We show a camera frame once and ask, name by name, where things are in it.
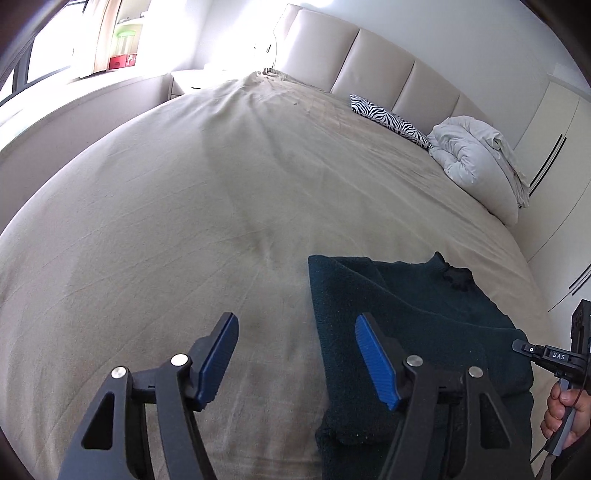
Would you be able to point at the beige curtain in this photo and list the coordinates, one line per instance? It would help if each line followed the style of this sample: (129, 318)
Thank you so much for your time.
(99, 37)

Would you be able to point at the bed with beige sheet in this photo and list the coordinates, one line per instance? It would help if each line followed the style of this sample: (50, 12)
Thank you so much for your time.
(184, 207)

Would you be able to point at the dark green towel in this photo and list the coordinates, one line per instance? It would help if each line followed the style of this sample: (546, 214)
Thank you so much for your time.
(438, 314)

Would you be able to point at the white wardrobe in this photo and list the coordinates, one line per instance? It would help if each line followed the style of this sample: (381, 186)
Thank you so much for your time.
(563, 184)

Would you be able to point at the green plastic container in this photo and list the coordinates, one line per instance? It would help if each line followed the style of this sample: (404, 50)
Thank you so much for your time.
(124, 39)

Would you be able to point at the red box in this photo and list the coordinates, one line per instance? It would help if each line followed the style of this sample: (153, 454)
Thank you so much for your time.
(121, 61)

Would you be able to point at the white open shelf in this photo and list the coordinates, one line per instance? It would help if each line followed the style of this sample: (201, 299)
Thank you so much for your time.
(138, 27)

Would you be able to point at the person's right hand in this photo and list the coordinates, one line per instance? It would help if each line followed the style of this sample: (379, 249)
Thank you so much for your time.
(558, 406)

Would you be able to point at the cream padded headboard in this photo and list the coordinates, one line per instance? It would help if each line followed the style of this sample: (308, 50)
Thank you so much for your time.
(378, 60)

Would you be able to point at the black framed window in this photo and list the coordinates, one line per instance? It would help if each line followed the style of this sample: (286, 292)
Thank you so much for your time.
(41, 46)

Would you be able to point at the white window ledge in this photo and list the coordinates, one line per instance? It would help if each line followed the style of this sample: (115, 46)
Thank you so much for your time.
(69, 120)

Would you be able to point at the white nightstand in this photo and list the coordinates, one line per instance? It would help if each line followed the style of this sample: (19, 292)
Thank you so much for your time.
(194, 81)

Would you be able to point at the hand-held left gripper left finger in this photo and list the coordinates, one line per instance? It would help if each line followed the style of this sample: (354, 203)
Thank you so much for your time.
(219, 351)

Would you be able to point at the person's right forearm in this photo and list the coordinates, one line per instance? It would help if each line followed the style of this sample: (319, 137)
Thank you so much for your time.
(572, 461)

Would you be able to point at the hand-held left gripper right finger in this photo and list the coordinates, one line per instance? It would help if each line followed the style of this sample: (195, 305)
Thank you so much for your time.
(376, 361)

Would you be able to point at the zebra print pillow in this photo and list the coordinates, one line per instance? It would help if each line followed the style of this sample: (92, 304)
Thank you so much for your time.
(388, 117)

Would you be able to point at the white bundled duvet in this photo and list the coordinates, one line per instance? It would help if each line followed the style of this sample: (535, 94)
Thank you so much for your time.
(466, 157)

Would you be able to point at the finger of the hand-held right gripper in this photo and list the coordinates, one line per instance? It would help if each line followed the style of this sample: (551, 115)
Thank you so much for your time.
(526, 347)

